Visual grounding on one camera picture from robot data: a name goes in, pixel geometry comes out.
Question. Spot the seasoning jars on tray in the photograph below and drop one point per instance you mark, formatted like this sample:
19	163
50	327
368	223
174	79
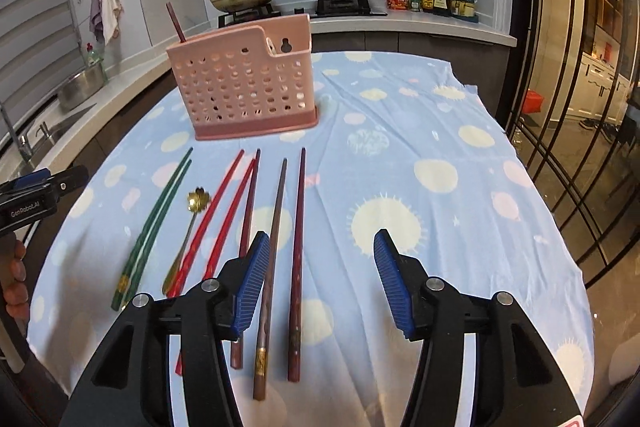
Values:
464	10

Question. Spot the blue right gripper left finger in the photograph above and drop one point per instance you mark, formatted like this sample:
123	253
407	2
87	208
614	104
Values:
248	276

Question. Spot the steel sink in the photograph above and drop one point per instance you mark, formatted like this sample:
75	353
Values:
48	137

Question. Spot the brown chopstick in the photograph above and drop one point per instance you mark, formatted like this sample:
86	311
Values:
263	336

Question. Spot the pink perforated utensil holder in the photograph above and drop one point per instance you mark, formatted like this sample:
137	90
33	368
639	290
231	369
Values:
247	79

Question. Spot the green chopstick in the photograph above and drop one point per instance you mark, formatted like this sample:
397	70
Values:
146	250
124	277

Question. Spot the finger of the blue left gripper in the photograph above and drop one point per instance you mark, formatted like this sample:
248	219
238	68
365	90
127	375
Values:
27	180

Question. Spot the maroon chopstick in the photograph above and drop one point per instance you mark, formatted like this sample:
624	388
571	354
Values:
295	315

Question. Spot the steel faucet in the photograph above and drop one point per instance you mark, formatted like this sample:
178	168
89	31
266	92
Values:
20	140

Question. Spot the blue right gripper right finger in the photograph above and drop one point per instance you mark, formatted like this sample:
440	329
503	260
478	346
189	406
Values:
394	271

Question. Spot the steel pot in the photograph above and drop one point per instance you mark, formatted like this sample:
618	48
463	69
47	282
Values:
81	86

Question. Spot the white hanging towel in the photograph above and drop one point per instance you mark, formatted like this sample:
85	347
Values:
111	10

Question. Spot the purple hanging cloth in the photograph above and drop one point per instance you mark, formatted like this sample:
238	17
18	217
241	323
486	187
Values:
95	21

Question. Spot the light blue patterned tablecloth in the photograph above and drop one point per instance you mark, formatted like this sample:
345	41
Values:
401	145

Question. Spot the black gas stove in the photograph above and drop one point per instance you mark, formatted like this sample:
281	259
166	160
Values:
321	9

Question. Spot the person's left hand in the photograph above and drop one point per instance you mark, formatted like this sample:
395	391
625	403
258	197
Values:
16	293

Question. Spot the green dish soap bottle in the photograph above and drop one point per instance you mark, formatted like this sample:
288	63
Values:
93	57

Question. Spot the black framed glass door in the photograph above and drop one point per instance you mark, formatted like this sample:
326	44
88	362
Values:
574	120

